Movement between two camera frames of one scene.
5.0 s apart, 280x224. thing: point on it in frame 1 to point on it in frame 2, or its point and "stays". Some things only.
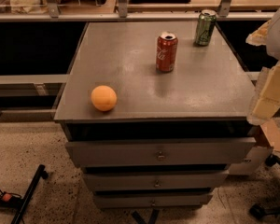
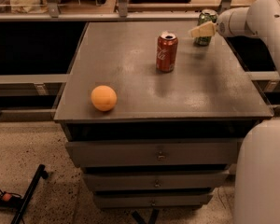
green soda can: [206, 21] stays
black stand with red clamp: [15, 201] stays
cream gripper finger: [272, 93] to [231, 22]
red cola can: [166, 51] stays
